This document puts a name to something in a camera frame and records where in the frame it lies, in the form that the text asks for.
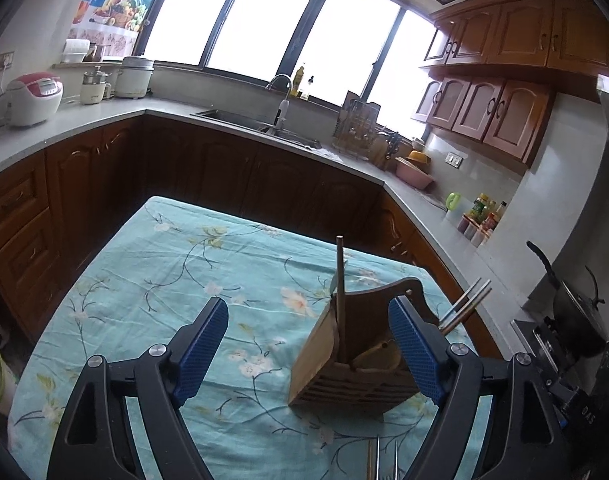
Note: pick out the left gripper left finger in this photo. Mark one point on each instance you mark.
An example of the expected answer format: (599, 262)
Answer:
(94, 439)

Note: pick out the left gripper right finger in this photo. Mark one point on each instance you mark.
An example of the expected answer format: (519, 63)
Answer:
(523, 439)

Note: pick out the long steel utensil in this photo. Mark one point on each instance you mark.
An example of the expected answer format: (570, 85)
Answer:
(377, 459)

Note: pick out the teal floral tablecloth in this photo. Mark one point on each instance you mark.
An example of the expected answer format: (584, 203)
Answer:
(154, 276)

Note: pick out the wooden utensil holder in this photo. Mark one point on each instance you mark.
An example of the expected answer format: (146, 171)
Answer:
(373, 377)

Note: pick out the condiment bottles set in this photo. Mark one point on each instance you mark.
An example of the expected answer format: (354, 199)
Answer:
(478, 224)

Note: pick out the lower wooden cabinets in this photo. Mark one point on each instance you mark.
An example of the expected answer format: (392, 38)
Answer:
(61, 204)

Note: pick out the wooden cabinets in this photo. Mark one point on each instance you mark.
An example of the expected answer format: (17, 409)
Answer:
(61, 204)
(496, 67)

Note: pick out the green cup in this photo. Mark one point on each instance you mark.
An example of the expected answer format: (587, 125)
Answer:
(452, 200)

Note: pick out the pink basin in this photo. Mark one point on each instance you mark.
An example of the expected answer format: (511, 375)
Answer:
(412, 175)

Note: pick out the knife block with knives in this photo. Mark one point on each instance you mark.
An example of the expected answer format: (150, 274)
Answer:
(393, 144)

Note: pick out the red white rice cooker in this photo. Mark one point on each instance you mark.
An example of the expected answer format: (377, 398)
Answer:
(30, 99)

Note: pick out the dish drying rack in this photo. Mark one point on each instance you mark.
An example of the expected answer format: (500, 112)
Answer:
(356, 127)

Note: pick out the small white appliance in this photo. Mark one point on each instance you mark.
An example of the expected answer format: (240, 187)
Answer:
(95, 87)

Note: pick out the upper wooden cabinets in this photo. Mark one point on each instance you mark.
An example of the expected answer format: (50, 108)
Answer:
(496, 67)

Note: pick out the chrome sink faucet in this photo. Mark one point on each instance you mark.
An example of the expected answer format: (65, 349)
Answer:
(282, 109)

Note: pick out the yellow oil bottle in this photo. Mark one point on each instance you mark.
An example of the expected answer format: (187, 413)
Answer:
(296, 81)

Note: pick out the fruit picture window poster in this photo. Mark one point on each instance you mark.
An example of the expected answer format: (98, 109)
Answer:
(111, 24)

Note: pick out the black wok with handle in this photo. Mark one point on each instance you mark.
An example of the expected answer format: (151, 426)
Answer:
(576, 319)

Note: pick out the wall light switch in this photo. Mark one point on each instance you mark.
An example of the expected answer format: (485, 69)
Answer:
(454, 160)

